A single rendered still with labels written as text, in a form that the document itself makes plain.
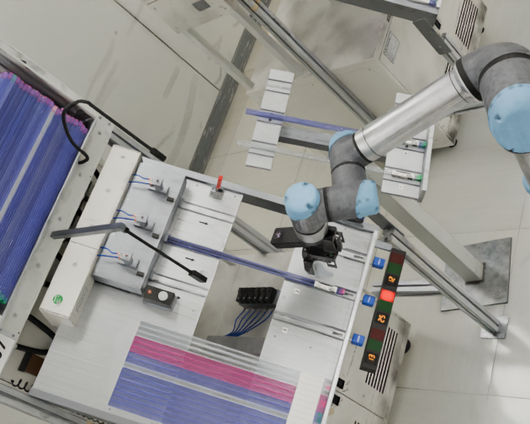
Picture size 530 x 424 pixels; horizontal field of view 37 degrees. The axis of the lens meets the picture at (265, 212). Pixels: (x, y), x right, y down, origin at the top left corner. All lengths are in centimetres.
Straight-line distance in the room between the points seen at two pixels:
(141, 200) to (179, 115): 219
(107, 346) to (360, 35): 149
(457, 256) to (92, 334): 124
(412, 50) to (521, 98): 156
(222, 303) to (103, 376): 69
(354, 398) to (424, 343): 39
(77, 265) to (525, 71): 116
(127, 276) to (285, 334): 43
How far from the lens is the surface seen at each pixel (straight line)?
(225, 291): 260
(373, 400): 263
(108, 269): 203
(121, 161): 213
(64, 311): 200
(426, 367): 277
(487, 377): 264
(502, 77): 150
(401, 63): 291
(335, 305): 205
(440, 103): 162
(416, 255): 231
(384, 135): 166
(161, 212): 208
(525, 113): 146
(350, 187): 163
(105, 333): 204
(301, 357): 201
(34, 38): 386
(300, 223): 164
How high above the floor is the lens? 217
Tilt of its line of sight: 36 degrees down
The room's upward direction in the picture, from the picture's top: 53 degrees counter-clockwise
